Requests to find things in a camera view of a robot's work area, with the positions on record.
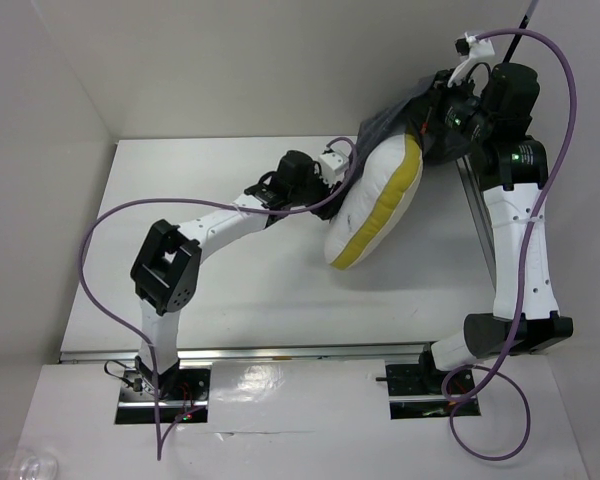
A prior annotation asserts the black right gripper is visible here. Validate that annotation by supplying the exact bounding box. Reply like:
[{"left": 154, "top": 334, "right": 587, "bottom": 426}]
[{"left": 403, "top": 66, "right": 494, "bottom": 143}]

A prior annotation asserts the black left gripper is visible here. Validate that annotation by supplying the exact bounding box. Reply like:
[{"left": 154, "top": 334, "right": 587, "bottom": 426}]
[{"left": 289, "top": 160, "right": 345, "bottom": 220}]

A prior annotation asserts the dark grey checked pillowcase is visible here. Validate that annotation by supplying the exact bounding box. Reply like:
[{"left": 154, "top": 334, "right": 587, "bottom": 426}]
[{"left": 354, "top": 69, "right": 476, "bottom": 166}]

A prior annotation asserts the white pillow yellow edge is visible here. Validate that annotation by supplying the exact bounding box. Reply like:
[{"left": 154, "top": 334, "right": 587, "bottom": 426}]
[{"left": 324, "top": 133, "right": 423, "bottom": 270}]

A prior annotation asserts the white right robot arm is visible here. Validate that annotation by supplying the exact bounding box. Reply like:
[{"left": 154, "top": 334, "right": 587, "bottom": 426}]
[{"left": 416, "top": 63, "right": 574, "bottom": 392}]

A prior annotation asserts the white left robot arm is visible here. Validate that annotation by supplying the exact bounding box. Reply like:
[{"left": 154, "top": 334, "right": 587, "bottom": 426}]
[{"left": 131, "top": 149, "right": 350, "bottom": 399}]

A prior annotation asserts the clear plastic object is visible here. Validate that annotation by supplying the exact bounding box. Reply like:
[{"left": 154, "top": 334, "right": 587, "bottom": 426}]
[{"left": 0, "top": 447, "right": 59, "bottom": 480}]

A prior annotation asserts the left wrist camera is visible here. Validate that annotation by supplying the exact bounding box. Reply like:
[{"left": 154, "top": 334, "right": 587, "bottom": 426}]
[{"left": 317, "top": 149, "right": 349, "bottom": 185}]

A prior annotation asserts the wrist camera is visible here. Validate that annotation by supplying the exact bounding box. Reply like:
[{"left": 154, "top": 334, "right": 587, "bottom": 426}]
[
  {"left": 447, "top": 32, "right": 495, "bottom": 87},
  {"left": 317, "top": 149, "right": 349, "bottom": 185}
]

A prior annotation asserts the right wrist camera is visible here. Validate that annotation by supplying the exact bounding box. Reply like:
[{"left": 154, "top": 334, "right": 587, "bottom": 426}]
[{"left": 447, "top": 32, "right": 495, "bottom": 87}]

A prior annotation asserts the aluminium rail frame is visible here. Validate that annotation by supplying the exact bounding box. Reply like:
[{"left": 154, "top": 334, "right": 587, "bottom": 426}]
[{"left": 61, "top": 136, "right": 494, "bottom": 359}]

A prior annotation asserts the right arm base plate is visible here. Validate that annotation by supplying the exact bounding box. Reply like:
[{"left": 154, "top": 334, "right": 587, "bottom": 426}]
[{"left": 376, "top": 363, "right": 481, "bottom": 420}]

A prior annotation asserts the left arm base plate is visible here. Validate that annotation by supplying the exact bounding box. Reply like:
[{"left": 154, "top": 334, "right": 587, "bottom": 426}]
[{"left": 115, "top": 366, "right": 211, "bottom": 425}]

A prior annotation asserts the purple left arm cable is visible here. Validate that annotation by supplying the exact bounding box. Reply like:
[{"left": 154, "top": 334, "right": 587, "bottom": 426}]
[{"left": 80, "top": 137, "right": 357, "bottom": 460}]

